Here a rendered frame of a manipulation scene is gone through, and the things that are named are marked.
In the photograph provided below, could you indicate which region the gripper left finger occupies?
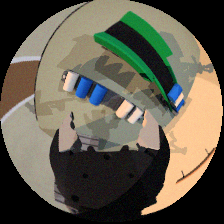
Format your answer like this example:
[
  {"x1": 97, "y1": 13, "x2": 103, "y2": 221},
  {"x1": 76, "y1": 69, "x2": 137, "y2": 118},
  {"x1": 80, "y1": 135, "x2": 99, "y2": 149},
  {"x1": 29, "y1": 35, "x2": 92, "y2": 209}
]
[{"x1": 49, "y1": 112, "x2": 82, "y2": 185}]

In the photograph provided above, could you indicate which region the blue cylinder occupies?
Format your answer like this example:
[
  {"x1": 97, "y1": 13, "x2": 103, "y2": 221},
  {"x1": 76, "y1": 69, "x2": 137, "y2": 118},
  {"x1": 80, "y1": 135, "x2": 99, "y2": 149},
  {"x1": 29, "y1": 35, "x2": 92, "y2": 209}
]
[
  {"x1": 167, "y1": 83, "x2": 182, "y2": 103},
  {"x1": 89, "y1": 84, "x2": 108, "y2": 106},
  {"x1": 75, "y1": 77, "x2": 93, "y2": 98},
  {"x1": 171, "y1": 99, "x2": 184, "y2": 112}
]

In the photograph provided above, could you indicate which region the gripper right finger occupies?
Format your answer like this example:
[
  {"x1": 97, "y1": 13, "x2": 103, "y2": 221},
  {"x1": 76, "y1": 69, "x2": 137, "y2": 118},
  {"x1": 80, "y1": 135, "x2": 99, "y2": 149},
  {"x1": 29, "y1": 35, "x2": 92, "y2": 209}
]
[{"x1": 136, "y1": 109, "x2": 170, "y2": 183}]

